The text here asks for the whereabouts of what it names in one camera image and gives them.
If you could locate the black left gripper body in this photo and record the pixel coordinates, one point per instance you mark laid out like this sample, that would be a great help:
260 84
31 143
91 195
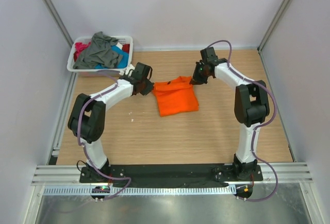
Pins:
145 79

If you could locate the orange t shirt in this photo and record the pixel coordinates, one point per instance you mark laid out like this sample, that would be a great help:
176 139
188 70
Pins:
175 96

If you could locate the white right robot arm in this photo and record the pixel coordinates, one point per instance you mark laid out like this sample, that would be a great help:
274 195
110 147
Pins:
251 106

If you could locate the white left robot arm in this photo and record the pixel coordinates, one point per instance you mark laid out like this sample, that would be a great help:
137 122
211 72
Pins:
87 119

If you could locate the blue t shirt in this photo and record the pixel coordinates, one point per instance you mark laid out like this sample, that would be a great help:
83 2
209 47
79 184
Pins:
123 61

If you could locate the dark red t shirt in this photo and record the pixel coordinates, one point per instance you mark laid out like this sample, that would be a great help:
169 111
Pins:
126 48

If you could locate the white garment in basket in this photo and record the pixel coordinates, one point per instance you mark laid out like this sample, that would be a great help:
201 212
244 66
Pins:
119 45

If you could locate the white plastic laundry basket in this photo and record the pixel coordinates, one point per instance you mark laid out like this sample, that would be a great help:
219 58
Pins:
123 40

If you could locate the grey t shirt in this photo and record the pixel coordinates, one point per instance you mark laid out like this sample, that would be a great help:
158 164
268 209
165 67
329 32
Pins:
98 53

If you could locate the pink t shirt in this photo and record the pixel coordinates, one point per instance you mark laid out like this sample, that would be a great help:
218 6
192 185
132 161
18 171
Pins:
79 46

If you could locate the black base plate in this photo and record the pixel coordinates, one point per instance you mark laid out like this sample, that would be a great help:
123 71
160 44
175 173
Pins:
181 175

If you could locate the slotted white cable duct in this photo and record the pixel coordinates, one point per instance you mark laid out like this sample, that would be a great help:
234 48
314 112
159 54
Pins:
100 190

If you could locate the aluminium front rail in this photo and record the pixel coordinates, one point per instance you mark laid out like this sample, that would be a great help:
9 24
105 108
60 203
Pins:
287 172

